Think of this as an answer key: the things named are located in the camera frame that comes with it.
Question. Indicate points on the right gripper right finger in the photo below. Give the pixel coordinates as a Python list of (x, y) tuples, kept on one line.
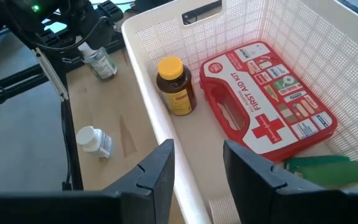
[(266, 193)]

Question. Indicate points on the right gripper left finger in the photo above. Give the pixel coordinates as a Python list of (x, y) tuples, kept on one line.
[(148, 193)]

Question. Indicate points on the teal green bandage roll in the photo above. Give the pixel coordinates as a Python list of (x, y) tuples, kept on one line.
[(315, 161)]

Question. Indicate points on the red white first aid kit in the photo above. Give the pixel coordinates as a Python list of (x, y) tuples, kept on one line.
[(259, 102)]

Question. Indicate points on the brown vitamin bottle yellow cap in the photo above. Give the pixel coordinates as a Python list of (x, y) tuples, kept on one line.
[(177, 93)]

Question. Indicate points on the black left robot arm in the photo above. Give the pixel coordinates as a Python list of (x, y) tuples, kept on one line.
[(11, 18)]

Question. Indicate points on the white perforated plastic basket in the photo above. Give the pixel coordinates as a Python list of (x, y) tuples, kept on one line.
[(322, 62)]

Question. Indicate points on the white gauze bandage roll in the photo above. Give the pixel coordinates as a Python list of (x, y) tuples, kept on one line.
[(224, 211)]

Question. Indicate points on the small white pill bottle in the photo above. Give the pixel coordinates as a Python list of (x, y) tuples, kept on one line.
[(93, 141)]

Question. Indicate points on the clear bottle white cap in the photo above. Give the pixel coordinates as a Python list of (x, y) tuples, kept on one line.
[(102, 65)]

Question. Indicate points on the white strip on frame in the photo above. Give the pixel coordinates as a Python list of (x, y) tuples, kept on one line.
[(51, 74)]

